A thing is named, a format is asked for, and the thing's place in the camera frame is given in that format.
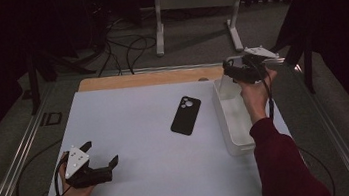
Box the white table mat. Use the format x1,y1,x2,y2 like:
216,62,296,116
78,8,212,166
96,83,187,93
23,66,299,196

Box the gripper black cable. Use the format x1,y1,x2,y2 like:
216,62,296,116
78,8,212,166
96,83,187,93
10,137,76,196
247,50,338,196

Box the person's right hand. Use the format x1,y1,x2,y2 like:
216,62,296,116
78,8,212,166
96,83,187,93
237,66,284,127

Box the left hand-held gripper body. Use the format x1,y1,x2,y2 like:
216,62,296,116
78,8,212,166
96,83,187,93
61,140,115,190

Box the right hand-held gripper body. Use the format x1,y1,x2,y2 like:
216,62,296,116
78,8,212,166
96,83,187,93
228,43,283,87

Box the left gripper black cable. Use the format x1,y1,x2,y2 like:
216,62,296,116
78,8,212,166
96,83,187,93
10,137,76,196

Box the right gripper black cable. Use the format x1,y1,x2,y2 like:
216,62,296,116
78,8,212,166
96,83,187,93
247,50,338,196

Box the black phone case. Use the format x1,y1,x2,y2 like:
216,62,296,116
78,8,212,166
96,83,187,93
166,94,206,139

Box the white plastic tray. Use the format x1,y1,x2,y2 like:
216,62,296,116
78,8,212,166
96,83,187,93
209,74,260,159

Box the black floor cables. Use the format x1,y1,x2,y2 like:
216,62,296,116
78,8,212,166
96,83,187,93
89,11,162,80

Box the black metal stand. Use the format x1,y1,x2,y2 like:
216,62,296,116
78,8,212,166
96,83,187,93
23,42,101,117
264,0,320,99

